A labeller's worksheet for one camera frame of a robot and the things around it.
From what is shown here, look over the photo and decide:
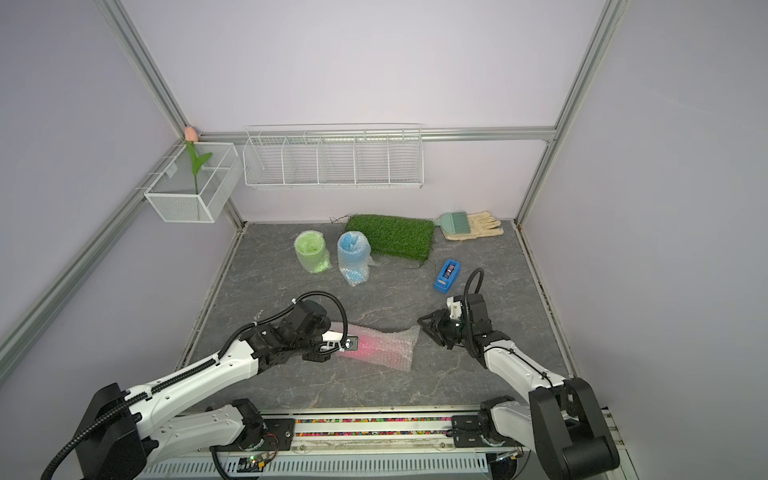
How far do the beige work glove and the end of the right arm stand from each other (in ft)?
1.27

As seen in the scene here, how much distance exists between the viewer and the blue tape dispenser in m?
1.01

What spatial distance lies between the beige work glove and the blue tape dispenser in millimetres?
166

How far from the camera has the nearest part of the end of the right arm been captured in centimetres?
65

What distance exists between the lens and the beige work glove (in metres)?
1.18
